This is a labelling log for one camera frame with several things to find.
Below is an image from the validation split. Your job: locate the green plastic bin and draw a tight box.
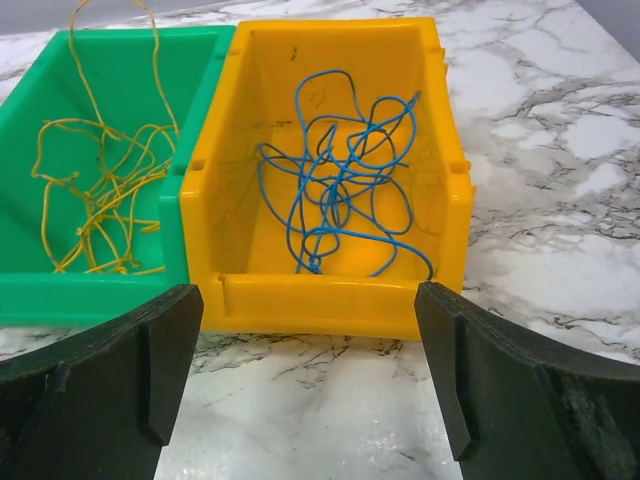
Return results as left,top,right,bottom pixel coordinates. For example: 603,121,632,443
1,25,234,328

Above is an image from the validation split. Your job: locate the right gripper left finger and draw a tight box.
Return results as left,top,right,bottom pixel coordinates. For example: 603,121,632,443
1,285,203,479

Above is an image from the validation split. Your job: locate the yellow bin on right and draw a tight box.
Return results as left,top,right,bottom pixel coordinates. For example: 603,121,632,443
180,17,474,340

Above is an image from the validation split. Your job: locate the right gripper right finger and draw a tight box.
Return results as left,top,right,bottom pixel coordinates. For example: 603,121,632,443
414,282,639,479

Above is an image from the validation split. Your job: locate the yellow wire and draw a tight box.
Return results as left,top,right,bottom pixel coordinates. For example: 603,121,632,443
30,0,180,275

